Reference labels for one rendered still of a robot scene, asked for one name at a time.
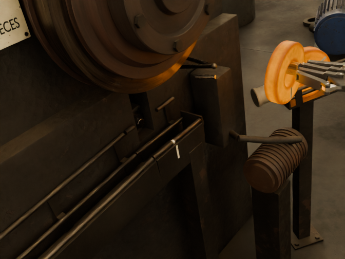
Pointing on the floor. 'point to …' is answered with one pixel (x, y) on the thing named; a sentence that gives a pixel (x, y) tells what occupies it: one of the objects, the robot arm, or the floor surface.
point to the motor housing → (273, 193)
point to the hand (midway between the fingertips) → (286, 66)
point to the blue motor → (330, 27)
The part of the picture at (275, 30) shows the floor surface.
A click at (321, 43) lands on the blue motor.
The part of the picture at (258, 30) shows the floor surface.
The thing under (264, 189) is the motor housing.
